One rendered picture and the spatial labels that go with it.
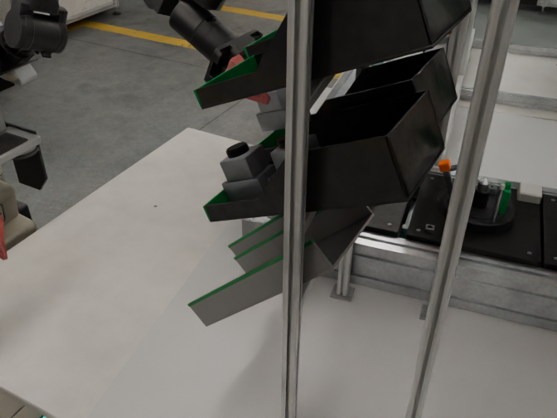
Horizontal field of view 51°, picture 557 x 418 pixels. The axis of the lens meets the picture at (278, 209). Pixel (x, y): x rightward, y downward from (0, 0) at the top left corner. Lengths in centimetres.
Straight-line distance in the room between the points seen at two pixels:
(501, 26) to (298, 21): 17
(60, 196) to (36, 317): 200
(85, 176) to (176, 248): 205
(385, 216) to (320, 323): 25
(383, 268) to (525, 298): 25
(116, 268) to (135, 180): 34
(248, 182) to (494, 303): 57
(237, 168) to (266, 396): 40
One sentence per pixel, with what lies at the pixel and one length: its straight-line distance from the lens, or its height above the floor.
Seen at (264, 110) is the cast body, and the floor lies 126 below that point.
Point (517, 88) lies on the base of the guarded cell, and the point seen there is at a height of 86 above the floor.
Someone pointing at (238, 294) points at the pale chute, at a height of 108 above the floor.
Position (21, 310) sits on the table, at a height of 86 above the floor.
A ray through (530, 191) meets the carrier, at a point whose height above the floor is 99.
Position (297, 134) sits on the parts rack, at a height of 137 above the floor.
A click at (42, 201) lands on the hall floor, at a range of 314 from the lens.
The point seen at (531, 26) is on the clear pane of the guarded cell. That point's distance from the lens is 247.
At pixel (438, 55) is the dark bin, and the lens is 82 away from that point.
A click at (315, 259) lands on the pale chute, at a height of 119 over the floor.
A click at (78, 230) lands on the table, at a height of 86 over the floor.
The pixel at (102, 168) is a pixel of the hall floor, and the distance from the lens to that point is 332.
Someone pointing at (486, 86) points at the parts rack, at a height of 144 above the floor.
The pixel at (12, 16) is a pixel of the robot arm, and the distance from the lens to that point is 137.
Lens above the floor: 164
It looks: 35 degrees down
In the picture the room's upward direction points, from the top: 1 degrees clockwise
